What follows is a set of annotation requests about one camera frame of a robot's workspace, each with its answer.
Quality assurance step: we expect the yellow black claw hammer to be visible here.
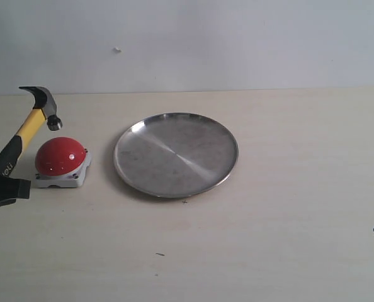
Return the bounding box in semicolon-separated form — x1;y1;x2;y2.
0;86;62;177

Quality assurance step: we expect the red dome push button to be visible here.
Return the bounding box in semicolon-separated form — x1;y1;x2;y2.
35;137;92;188

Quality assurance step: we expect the round stainless steel plate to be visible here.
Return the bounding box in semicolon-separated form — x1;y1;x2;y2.
113;112;239;199

